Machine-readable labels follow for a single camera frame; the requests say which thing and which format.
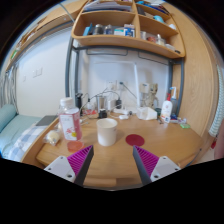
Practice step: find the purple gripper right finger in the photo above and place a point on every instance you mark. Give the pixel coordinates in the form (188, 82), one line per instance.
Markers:
(151, 167)

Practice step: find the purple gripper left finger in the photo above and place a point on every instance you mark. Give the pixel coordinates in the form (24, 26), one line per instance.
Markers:
(74, 167)

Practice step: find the orange round coaster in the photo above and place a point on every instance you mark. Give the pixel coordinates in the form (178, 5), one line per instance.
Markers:
(74, 146)

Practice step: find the dark red round coaster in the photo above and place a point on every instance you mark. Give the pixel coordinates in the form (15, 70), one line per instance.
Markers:
(134, 139)

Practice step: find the white ball in plastic bag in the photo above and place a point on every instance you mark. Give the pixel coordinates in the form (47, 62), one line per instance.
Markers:
(52, 137)

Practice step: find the clear bottle with pink label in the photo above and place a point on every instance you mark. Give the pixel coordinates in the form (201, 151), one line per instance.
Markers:
(69, 117)

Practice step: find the green small packet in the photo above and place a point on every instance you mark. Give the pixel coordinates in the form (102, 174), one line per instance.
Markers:
(185, 126)

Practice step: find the dark laptop on bed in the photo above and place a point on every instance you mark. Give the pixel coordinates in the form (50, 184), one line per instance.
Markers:
(46, 120)

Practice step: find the white spray bottle red label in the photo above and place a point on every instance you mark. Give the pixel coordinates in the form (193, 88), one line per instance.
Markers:
(166, 109)

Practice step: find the white charger block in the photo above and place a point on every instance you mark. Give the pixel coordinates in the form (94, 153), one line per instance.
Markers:
(123, 117)

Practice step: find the bed with checkered blanket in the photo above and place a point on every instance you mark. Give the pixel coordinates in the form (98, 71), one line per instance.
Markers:
(18, 135)

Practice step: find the small black box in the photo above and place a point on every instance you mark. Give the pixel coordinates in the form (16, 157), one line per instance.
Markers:
(102, 114)

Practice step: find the black bottle on desk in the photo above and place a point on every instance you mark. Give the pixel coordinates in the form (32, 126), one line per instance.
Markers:
(78, 97)

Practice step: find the silver metal cup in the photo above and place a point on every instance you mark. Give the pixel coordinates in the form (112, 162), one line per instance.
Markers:
(100, 101)

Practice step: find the beige figurine stand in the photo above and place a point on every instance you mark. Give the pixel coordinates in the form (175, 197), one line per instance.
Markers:
(148, 94)

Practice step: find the teal pillow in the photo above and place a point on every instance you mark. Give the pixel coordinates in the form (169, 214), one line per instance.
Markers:
(7, 113)

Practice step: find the wooden wall shelf unit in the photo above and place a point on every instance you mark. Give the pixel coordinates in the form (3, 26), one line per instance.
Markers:
(129, 23)

